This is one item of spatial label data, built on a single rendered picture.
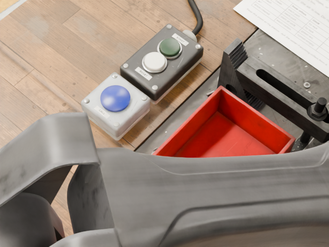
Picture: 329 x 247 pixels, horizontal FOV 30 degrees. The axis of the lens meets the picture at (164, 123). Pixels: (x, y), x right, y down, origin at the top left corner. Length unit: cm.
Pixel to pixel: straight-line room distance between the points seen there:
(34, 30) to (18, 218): 62
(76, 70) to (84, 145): 59
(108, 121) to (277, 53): 28
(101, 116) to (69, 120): 50
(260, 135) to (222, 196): 49
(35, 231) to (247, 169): 12
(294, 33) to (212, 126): 21
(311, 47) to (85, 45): 33
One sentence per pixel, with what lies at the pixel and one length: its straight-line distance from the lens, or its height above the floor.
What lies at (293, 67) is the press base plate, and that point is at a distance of 91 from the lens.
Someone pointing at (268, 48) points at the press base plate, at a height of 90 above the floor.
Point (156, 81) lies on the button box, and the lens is 83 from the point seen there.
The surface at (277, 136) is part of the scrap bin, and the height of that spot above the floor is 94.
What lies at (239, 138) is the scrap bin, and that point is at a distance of 82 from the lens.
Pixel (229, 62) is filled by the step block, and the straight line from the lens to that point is 80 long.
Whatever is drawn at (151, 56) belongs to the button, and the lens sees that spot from 85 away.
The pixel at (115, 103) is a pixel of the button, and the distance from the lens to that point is 81.
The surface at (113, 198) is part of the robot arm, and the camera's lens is 30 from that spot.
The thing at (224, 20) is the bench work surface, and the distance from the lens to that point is 94.
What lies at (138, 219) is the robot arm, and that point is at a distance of 30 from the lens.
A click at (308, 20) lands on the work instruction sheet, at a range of 96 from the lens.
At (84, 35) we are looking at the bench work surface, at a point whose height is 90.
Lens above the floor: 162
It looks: 60 degrees down
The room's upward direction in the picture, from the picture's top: 2 degrees clockwise
